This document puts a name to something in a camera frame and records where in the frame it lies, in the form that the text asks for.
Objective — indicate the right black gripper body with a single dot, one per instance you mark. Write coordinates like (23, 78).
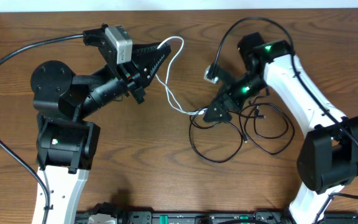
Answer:
(242, 89)

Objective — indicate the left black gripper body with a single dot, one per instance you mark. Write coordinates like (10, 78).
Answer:
(134, 78)

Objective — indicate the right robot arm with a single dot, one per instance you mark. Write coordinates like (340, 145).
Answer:
(328, 159)

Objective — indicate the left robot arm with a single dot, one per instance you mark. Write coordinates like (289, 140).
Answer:
(66, 143)

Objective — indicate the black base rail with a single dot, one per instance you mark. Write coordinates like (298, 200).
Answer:
(110, 213)

